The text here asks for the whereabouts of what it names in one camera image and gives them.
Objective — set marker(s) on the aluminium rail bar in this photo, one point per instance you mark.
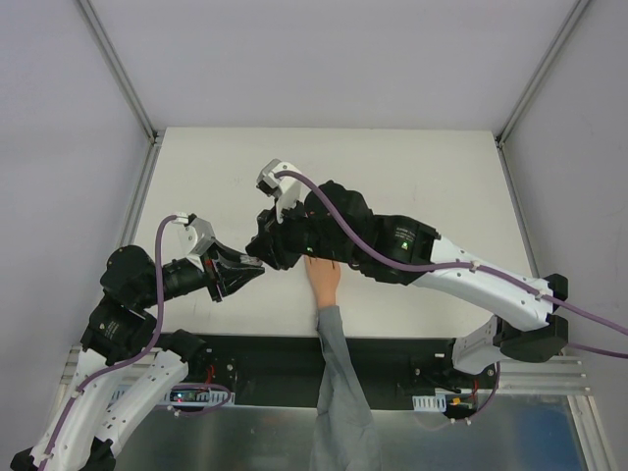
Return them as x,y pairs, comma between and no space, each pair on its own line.
562,375

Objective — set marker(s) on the mannequin hand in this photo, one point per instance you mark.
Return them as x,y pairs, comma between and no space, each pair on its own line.
324,278

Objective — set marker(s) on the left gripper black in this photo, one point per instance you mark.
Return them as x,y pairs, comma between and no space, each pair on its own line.
213,274

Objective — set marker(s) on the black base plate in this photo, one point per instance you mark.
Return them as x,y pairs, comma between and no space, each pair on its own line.
287,371

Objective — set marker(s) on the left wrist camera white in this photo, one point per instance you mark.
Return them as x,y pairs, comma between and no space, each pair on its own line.
196,237

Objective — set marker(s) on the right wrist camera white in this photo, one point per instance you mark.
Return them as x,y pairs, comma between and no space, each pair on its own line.
276,180

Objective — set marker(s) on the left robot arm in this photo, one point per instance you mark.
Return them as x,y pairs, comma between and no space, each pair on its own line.
90,428

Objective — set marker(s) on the right aluminium frame post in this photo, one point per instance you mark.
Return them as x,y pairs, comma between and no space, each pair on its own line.
556,46

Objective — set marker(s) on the left white cable duct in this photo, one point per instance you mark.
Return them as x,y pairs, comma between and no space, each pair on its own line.
205,397

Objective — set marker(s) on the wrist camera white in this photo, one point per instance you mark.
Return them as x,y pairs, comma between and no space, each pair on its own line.
276,180
196,237

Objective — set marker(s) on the white cable duct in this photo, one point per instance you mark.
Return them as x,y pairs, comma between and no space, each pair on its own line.
430,403
205,397

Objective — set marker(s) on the right white cable duct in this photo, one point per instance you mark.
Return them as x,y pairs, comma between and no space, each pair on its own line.
430,403

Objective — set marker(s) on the grey sleeve forearm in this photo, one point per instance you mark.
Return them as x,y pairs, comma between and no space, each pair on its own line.
345,436

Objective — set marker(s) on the left aluminium frame post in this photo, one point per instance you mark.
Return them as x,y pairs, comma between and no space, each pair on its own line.
116,68

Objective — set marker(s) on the aluminium frame post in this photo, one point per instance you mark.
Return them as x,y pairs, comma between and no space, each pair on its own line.
116,68
556,46

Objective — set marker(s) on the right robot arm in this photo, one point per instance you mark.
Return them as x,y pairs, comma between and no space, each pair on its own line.
335,223

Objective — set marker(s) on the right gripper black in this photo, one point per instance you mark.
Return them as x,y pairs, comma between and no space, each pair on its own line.
274,240

